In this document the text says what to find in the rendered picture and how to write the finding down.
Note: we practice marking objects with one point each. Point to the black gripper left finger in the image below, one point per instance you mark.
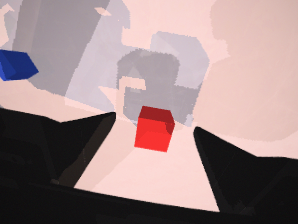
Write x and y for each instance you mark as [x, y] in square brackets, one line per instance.
[68, 147]

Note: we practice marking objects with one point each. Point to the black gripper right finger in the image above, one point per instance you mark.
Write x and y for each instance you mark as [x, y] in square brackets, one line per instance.
[239, 179]

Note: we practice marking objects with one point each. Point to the red block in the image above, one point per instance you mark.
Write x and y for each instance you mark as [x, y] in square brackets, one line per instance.
[154, 129]

